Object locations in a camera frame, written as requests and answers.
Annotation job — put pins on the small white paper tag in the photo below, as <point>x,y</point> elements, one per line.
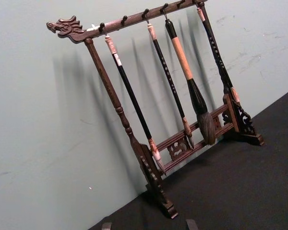
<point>92,27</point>

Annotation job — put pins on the dark wooden dragon-head brush rack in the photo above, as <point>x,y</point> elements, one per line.
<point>103,72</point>

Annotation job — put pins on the thin black brush, white characters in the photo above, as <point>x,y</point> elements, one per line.
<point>214,49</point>
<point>166,72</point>

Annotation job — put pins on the black table cloth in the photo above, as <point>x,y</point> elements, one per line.
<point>230,187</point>

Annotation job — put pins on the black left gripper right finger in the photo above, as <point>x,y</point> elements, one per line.
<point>192,225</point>

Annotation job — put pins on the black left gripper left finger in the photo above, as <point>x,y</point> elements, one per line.
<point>107,226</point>

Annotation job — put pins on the thin black brush, pale ends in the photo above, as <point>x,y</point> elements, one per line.
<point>132,93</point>

